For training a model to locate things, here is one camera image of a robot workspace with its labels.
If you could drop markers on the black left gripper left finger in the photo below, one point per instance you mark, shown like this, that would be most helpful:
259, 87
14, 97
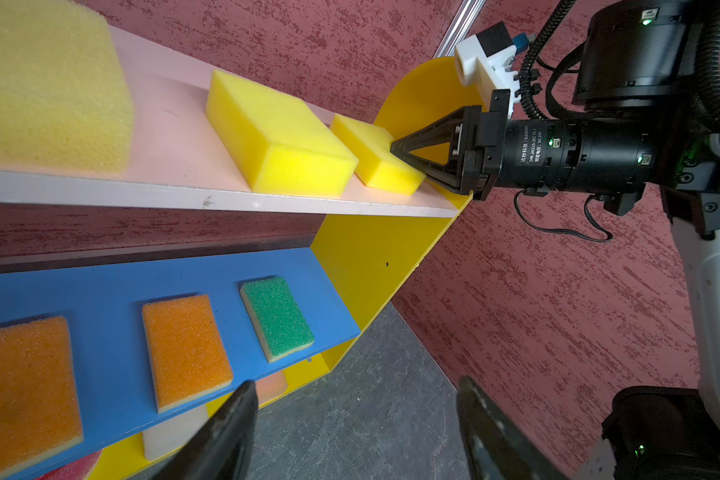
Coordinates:
223, 447

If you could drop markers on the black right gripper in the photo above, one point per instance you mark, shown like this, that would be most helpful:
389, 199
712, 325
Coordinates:
608, 159

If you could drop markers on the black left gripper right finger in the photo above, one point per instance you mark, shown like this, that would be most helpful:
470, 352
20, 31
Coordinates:
495, 447

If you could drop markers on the white sponge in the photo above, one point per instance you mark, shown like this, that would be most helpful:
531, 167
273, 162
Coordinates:
172, 434

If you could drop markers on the bright yellow square sponge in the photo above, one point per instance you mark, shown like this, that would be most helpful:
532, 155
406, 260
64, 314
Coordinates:
378, 168

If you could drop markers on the peach orange sponge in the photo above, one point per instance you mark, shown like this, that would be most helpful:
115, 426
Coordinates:
271, 388

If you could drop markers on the green yellow scouring sponge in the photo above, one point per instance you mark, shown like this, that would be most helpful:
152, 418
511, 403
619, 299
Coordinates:
278, 321

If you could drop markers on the round pink smiley sponge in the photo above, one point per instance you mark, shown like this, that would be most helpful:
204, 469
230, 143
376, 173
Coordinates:
80, 469

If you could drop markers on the bright yellow diamond sponge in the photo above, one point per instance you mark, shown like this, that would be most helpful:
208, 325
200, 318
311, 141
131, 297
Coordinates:
276, 141

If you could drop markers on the pale yellow sponge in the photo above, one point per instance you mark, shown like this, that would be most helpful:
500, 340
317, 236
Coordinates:
64, 99

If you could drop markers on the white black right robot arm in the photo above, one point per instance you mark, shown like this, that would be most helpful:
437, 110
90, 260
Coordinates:
638, 102

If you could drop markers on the yellow shelf with coloured boards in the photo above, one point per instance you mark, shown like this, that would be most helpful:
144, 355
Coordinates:
183, 203

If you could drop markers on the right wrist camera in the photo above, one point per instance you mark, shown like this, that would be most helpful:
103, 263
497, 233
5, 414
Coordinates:
486, 61

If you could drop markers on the right rear aluminium corner post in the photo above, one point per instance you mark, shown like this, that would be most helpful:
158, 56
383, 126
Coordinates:
462, 22

